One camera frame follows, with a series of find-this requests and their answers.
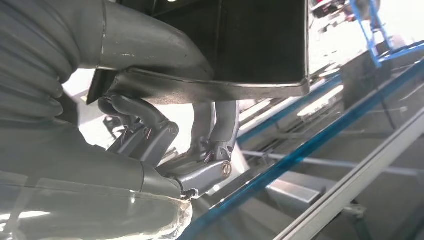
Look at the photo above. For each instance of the blue steel shelf rack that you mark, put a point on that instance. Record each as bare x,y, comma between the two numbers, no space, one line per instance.
372,49

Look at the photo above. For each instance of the stainless steel table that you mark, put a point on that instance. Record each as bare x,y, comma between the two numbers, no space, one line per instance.
348,185

